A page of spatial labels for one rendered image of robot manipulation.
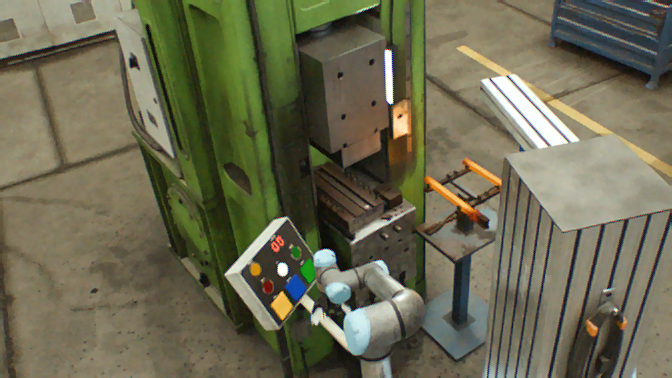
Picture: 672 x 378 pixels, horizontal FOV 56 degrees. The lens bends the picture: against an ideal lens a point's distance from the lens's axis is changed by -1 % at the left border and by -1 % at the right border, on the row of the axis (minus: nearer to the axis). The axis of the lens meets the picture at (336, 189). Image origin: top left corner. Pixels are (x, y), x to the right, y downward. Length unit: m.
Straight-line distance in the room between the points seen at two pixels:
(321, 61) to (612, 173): 1.30
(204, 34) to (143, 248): 2.14
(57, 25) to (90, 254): 3.61
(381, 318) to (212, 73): 1.38
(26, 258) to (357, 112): 2.90
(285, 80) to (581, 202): 1.47
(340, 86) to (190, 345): 1.91
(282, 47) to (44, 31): 5.42
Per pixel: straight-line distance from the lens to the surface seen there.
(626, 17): 6.05
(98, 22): 7.66
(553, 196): 1.24
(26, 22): 7.58
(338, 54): 2.37
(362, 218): 2.83
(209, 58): 2.69
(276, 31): 2.35
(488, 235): 3.15
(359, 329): 1.74
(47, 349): 4.08
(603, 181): 1.30
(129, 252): 4.46
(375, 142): 2.66
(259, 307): 2.39
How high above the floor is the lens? 2.78
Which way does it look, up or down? 37 degrees down
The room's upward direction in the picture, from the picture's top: 6 degrees counter-clockwise
